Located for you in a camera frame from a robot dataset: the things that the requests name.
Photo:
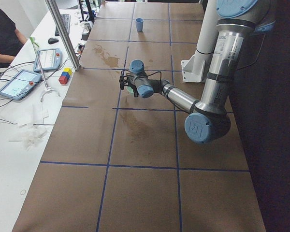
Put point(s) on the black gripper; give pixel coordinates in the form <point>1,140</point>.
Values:
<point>131,84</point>

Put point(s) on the mint green bowl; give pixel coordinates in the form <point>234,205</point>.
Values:
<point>130,90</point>

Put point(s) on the light blue plastic cup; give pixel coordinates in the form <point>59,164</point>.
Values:
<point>139,22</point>

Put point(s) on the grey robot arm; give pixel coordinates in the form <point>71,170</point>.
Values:
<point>225,28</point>

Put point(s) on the red blue yellow blocks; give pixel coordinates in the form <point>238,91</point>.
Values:
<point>65,75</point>

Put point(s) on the metal cylinder weight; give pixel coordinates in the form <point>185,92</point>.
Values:
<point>88,26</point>

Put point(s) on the far teach pendant tablet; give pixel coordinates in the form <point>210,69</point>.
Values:
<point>50,59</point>

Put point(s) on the teach pendant tablet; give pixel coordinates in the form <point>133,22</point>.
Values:
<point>50,59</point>
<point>20,85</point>

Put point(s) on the black computer mouse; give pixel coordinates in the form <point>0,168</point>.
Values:
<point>53,40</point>

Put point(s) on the metal reacher rod tool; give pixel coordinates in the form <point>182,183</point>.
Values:
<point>38,69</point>

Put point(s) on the crumpled white paper tissues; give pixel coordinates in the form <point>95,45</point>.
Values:
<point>30,129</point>

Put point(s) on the near teach pendant tablet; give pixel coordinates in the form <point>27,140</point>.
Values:
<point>20,85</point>

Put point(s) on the seated person in black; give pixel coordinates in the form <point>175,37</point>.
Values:
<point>11,40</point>

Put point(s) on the aluminium frame post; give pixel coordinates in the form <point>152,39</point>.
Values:
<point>52,6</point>

